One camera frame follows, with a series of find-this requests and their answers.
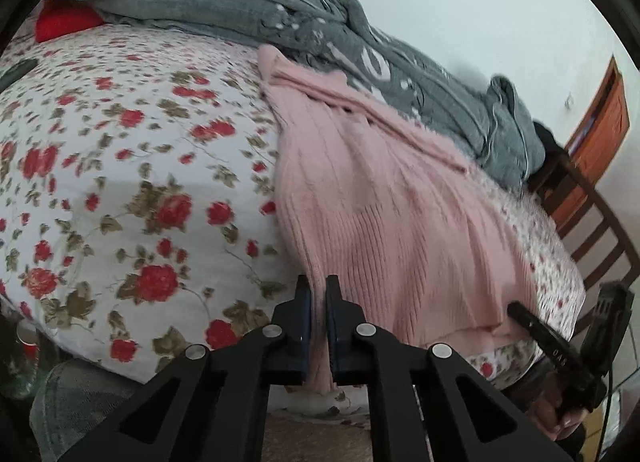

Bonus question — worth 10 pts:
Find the pink knit sweater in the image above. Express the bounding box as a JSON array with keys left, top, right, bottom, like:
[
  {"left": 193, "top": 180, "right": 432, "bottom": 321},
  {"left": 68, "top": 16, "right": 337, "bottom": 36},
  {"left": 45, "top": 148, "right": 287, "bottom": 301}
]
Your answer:
[{"left": 257, "top": 43, "right": 542, "bottom": 393}]

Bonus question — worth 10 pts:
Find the floral bed sheet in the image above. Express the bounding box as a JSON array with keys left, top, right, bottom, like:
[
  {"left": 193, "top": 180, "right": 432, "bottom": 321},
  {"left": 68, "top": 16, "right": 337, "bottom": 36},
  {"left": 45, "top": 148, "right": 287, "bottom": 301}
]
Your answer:
[{"left": 0, "top": 15, "right": 586, "bottom": 418}]

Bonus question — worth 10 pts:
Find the black garment on footboard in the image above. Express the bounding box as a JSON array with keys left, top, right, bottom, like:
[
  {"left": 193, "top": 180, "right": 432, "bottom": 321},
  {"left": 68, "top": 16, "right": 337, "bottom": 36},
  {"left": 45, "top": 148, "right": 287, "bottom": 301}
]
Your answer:
[{"left": 534, "top": 121, "right": 566, "bottom": 161}]

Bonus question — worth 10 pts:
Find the grey quilted duvet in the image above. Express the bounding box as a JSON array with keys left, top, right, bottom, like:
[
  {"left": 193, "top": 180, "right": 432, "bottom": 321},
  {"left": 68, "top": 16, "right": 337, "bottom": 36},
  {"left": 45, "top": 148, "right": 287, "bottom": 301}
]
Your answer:
[{"left": 75, "top": 0, "right": 546, "bottom": 190}]

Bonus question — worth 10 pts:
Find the brown wooden door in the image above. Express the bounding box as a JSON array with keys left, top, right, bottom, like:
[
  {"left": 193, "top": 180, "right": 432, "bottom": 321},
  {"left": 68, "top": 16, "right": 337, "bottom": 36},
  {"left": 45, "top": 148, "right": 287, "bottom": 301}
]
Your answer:
[{"left": 544, "top": 54, "right": 633, "bottom": 228}]

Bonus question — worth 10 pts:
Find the red pillow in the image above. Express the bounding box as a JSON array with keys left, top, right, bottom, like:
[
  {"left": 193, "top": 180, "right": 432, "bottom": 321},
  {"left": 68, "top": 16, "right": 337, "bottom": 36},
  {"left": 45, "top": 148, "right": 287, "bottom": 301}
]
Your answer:
[{"left": 35, "top": 0, "right": 104, "bottom": 44}]

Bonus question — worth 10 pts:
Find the wooden bed footboard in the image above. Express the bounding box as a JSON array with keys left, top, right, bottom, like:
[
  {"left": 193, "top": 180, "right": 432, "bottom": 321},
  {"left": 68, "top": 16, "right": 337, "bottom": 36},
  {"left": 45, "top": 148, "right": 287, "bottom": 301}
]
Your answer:
[{"left": 528, "top": 153, "right": 639, "bottom": 337}]

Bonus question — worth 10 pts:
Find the person's right hand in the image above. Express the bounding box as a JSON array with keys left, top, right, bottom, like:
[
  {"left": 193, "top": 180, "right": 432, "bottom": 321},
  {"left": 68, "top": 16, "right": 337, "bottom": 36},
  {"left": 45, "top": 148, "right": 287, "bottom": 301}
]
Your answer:
[{"left": 525, "top": 373, "right": 588, "bottom": 442}]

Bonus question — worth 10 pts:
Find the grey trouser leg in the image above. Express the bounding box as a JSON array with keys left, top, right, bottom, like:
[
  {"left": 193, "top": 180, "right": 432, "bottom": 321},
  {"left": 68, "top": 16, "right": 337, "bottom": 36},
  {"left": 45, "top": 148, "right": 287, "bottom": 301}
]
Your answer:
[{"left": 29, "top": 359, "right": 142, "bottom": 461}]

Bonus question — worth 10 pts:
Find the black phone on bed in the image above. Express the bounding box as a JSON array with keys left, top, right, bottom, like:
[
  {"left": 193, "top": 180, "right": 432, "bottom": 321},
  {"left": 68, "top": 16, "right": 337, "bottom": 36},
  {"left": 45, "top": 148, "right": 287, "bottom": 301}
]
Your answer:
[{"left": 0, "top": 58, "right": 38, "bottom": 92}]

